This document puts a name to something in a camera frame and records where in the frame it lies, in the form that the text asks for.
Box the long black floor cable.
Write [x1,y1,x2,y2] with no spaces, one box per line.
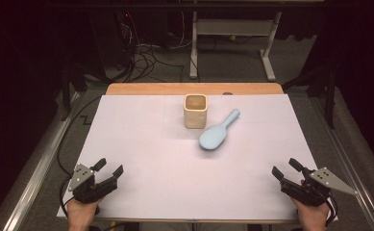
[57,95,103,177]

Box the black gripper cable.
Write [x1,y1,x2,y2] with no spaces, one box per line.
[59,174,77,219]
[323,192,338,227]

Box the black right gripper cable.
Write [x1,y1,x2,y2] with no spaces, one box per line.
[323,192,338,227]

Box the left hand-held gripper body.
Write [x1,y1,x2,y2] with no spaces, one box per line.
[67,163,118,205]

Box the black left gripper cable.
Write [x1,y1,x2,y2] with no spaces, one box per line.
[59,174,77,219]

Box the bundle of black cables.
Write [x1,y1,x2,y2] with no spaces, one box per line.
[120,13,188,83]

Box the aluminium rail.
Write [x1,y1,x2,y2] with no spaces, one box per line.
[309,95,374,231]
[1,90,82,231]

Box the black computer case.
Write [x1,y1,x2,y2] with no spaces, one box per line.
[89,11,136,71]

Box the person's left hand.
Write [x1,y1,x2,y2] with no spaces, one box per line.
[66,195,104,231]

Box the white metal desk frame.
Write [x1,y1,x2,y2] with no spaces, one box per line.
[188,11,284,82]

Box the beige square cup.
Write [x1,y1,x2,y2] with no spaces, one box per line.
[183,93,209,130]

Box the black metal stand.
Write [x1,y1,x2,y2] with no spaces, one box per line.
[282,62,340,130]
[59,62,89,122]

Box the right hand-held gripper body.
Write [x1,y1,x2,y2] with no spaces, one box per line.
[280,167,358,207]

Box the light blue rice paddle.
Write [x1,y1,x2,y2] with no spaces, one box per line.
[198,108,241,151]

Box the person's right hand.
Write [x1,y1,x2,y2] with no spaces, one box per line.
[289,179,332,231]

